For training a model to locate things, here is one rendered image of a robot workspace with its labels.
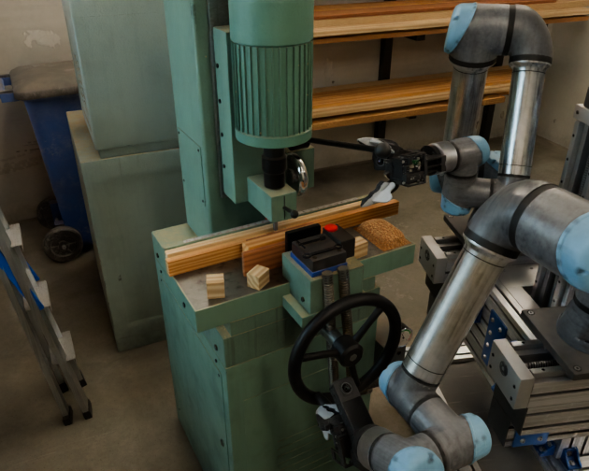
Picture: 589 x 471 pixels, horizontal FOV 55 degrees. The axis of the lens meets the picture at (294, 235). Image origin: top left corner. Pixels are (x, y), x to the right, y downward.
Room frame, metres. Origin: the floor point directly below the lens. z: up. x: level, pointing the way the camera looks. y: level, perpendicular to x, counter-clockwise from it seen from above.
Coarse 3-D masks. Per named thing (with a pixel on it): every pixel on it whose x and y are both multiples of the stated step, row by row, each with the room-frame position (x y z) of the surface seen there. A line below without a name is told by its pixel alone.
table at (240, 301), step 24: (216, 264) 1.16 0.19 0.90; (240, 264) 1.16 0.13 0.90; (384, 264) 1.21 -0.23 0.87; (192, 288) 1.06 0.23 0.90; (240, 288) 1.06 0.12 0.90; (264, 288) 1.06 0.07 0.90; (288, 288) 1.08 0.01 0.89; (192, 312) 0.99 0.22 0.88; (216, 312) 1.00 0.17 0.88; (240, 312) 1.02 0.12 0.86; (288, 312) 1.05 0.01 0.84
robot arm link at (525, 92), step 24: (528, 24) 1.36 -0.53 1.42; (528, 48) 1.35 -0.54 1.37; (552, 48) 1.36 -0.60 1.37; (528, 72) 1.34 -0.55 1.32; (528, 96) 1.31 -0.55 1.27; (528, 120) 1.29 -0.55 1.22; (504, 144) 1.30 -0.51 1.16; (528, 144) 1.27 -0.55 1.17; (504, 168) 1.27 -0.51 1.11; (528, 168) 1.26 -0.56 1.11
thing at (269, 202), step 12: (252, 180) 1.28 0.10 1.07; (252, 192) 1.28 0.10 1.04; (264, 192) 1.22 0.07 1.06; (276, 192) 1.22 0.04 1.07; (288, 192) 1.22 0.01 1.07; (252, 204) 1.28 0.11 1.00; (264, 204) 1.22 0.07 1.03; (276, 204) 1.20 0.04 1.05; (288, 204) 1.21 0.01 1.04; (276, 216) 1.20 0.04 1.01; (288, 216) 1.21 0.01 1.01
